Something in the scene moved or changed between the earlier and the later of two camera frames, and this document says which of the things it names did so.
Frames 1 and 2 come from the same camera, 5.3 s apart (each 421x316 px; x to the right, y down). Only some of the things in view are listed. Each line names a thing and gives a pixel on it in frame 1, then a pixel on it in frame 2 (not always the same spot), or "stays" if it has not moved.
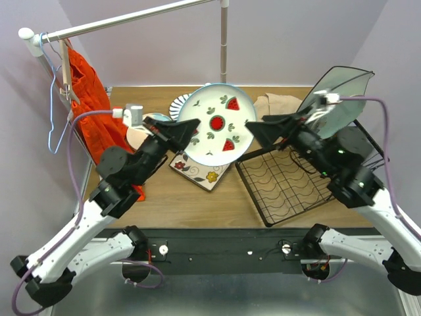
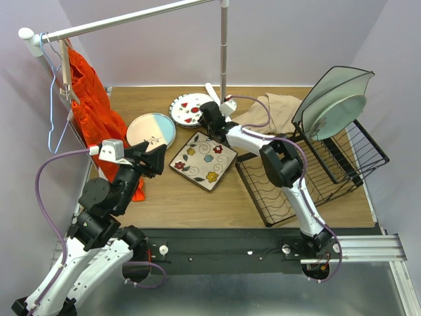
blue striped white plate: x=177 y=105 -> x=185 y=118
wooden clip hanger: x=66 y=91 stays
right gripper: x=289 y=126 -> x=200 y=121
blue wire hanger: x=52 y=87 stays
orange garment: x=99 y=124 stays
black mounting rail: x=187 y=251 stays
